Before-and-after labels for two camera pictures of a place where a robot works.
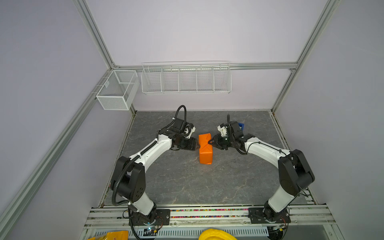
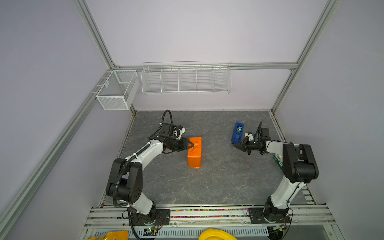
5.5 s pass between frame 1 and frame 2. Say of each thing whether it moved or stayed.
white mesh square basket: stayed
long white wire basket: stayed
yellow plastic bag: stayed
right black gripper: moved
